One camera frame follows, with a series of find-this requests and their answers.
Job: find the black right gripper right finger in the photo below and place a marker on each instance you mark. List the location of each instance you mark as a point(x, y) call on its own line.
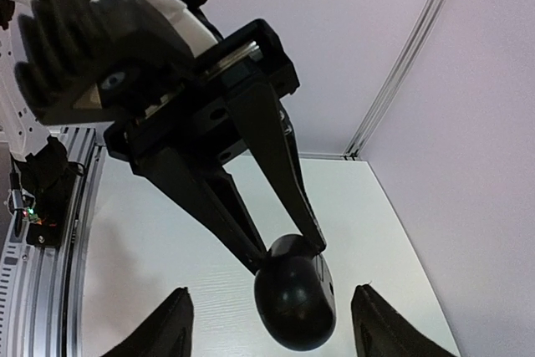
point(380, 330)

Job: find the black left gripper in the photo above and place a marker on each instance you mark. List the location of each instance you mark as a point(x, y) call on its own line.
point(233, 105)

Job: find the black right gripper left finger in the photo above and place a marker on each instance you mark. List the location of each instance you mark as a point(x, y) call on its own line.
point(166, 332)

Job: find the black oval charging case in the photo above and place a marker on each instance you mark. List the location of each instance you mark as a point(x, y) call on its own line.
point(294, 295)

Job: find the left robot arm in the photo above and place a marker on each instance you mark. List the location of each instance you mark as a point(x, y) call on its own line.
point(179, 106)

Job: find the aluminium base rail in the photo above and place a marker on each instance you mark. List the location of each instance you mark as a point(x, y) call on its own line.
point(42, 282)

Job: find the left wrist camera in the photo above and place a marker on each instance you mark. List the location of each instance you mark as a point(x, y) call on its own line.
point(72, 46)

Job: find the left aluminium wall post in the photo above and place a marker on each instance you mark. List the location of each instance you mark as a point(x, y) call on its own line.
point(395, 78)

